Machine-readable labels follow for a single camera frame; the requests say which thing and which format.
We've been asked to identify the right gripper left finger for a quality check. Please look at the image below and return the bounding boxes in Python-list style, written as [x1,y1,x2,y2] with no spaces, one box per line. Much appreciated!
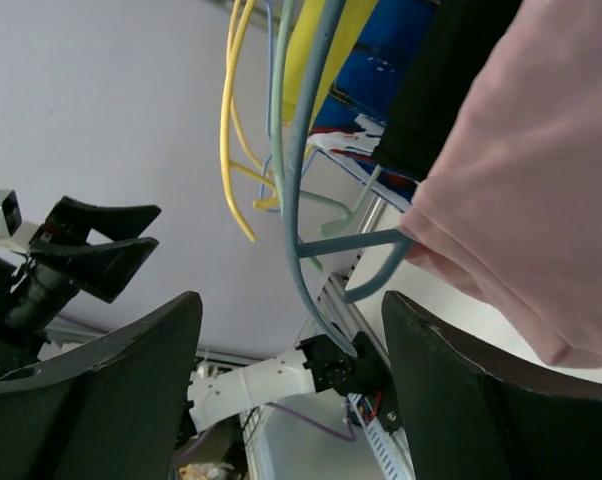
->
[0,291,203,479]

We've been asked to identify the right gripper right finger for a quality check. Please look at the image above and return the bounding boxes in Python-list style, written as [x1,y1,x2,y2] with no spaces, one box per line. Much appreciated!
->
[382,291,602,479]

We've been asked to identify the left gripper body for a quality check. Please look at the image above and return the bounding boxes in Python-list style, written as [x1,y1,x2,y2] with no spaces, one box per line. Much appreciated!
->
[10,222,89,320]

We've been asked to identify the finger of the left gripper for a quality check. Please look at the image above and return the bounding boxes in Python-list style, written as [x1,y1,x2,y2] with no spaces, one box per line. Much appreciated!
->
[30,237,159,303]
[45,196,161,242]

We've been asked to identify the pink trousers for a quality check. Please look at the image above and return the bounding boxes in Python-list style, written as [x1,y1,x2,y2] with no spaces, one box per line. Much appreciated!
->
[400,1,602,368]

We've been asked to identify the blue-grey plastic hanger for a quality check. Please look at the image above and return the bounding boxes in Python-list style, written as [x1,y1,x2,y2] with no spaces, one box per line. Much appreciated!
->
[283,0,415,357]

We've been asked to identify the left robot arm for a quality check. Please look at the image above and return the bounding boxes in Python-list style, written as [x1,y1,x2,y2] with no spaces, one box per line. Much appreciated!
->
[0,190,240,479]

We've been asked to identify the mint green hanger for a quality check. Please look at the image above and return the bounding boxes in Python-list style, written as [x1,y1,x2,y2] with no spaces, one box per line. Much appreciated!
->
[270,0,382,237]

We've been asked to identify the pale yellow hanger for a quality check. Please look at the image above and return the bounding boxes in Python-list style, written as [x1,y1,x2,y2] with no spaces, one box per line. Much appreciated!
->
[220,1,263,178]

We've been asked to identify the blue white patterned trousers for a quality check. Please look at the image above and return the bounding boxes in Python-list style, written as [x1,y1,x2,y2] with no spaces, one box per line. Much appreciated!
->
[308,1,436,212]

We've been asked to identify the olive yellow trousers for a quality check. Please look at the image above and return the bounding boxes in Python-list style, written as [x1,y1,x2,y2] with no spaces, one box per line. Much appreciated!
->
[280,0,377,126]

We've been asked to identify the black trousers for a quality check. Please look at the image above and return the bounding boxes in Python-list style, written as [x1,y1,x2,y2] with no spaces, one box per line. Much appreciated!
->
[373,0,521,182]

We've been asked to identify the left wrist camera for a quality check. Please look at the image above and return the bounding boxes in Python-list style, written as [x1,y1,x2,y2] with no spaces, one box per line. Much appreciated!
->
[0,190,22,240]

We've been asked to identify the slotted cable duct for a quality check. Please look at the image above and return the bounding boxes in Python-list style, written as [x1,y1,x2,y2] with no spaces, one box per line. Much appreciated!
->
[348,394,416,480]

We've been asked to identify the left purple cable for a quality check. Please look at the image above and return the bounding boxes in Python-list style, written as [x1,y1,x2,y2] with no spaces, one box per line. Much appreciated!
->
[170,399,357,466]

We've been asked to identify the light blue wire hanger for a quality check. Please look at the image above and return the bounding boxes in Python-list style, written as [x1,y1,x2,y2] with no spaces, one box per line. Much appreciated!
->
[259,0,280,213]

